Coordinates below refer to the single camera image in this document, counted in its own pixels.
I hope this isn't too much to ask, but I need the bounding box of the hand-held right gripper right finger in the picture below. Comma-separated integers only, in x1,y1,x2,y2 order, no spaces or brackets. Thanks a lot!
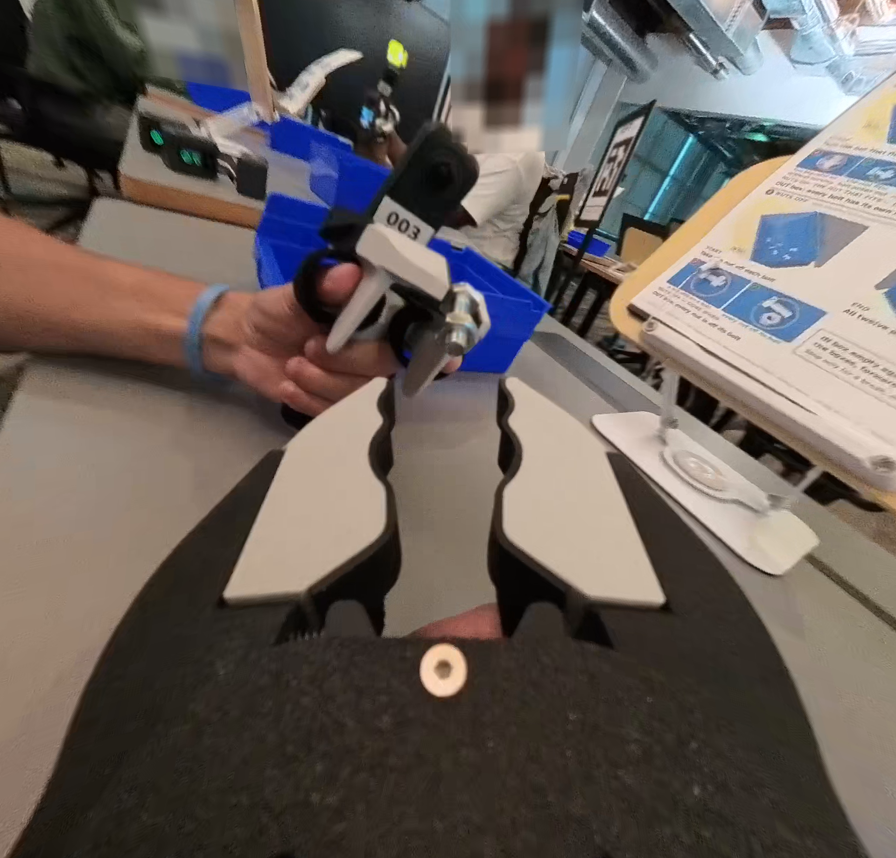
488,376,667,645

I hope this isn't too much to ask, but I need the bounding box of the instruction sheet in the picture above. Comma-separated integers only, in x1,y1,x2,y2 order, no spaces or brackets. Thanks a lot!
626,88,896,418

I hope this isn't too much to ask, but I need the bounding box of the silver spiral air duct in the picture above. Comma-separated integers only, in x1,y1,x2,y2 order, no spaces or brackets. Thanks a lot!
742,0,896,96

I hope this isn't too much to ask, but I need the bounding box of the black panel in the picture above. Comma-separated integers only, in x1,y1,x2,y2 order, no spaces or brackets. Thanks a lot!
266,0,452,166

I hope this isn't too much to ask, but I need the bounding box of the blue denim jacket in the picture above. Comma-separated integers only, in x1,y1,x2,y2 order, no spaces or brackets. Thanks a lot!
518,172,582,299

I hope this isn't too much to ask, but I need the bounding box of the black framed marker sign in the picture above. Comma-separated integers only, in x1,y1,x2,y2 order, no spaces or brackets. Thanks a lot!
574,99,659,229

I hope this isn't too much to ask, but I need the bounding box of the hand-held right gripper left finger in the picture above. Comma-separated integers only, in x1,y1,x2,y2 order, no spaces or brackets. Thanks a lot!
222,378,403,638

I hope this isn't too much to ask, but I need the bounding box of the black box device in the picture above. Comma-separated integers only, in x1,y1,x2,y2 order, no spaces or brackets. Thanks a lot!
234,158,270,201

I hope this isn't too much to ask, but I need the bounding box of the black office chair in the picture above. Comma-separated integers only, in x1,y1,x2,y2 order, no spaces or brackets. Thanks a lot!
0,74,134,195

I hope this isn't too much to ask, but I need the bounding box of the wood-edged grey desk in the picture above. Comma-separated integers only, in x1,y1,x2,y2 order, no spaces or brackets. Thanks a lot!
119,112,281,229

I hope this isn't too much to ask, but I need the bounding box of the tan chair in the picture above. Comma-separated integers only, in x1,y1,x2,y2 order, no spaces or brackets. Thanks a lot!
619,226,667,265

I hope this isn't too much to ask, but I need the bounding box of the brown wooden table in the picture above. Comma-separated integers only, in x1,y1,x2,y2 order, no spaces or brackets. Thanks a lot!
560,242,632,286

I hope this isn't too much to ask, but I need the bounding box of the person's left hand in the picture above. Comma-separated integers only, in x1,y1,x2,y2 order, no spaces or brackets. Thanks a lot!
202,264,464,418

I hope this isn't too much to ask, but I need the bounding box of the black power station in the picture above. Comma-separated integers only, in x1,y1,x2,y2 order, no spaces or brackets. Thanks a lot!
136,114,177,156
171,140,219,181

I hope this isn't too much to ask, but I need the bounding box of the blue wristband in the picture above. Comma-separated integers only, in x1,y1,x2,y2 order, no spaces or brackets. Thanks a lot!
183,284,232,380

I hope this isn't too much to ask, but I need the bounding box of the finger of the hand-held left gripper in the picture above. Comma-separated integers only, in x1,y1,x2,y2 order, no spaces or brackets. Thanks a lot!
357,226,491,346
402,326,449,398

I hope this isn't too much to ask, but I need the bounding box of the large silver nut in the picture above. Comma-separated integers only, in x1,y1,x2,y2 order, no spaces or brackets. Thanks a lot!
448,284,487,327

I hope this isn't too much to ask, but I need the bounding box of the person's right hand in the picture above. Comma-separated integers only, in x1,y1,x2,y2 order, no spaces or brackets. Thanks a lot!
408,605,505,640

